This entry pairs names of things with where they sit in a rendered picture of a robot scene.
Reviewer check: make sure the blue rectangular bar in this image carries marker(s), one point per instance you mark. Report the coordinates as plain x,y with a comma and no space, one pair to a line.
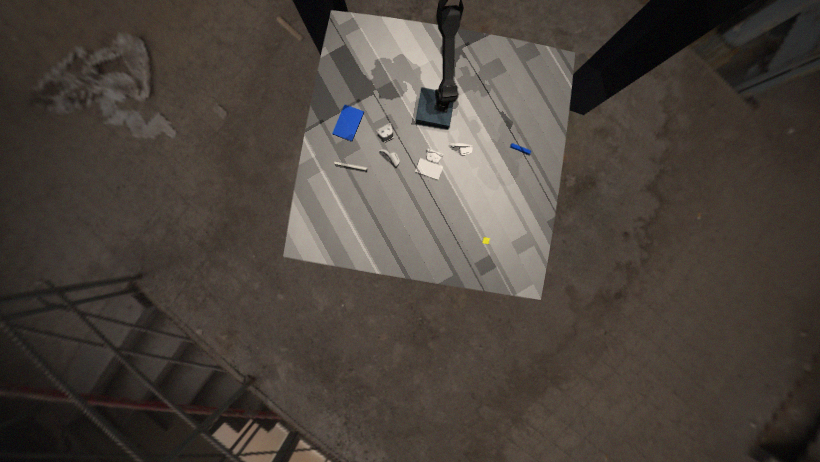
520,148

